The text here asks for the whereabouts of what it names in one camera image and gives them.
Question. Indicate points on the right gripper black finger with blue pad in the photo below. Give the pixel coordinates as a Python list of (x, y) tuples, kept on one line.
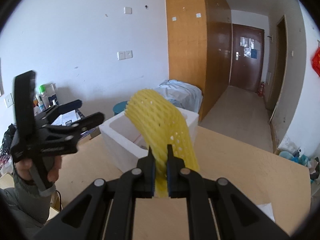
[(216, 208), (105, 209)]

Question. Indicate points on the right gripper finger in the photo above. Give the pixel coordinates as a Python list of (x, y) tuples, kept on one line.
[(80, 126), (49, 115)]

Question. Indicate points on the yellow foam net sleeve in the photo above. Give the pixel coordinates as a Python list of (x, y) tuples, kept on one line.
[(161, 124)]

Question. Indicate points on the left grey sleeve forearm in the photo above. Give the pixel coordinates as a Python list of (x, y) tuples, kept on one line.
[(30, 209)]

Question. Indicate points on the left hand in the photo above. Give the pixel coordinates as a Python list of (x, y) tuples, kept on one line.
[(23, 167)]

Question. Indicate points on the white printed paper sheets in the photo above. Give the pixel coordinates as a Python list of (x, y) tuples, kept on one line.
[(66, 119)]

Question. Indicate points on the bottles on side desk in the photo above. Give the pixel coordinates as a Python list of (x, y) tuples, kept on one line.
[(46, 97)]

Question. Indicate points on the white tissue sheet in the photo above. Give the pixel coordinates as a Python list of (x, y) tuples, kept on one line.
[(267, 210)]

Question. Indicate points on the teal cylindrical canister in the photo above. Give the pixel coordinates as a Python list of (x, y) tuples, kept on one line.
[(119, 107)]

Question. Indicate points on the white foam box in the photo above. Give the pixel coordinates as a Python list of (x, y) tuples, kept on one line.
[(124, 142)]

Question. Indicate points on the light blue crumpled sheet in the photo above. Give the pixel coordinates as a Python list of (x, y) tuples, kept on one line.
[(181, 94)]

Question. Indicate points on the red fire extinguisher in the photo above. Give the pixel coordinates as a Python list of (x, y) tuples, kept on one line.
[(260, 91)]

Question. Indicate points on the dark brown entrance door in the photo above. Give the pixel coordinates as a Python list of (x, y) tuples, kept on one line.
[(247, 58)]

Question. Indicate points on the wooden wardrobe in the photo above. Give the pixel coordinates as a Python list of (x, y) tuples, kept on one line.
[(199, 46)]

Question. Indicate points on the white wall socket pair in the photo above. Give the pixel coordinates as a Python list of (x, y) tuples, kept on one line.
[(121, 55)]

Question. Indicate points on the white wall switch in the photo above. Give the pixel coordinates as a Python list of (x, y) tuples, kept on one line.
[(127, 10)]

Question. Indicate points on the side doorway frame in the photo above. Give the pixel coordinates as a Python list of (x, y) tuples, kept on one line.
[(280, 65)]

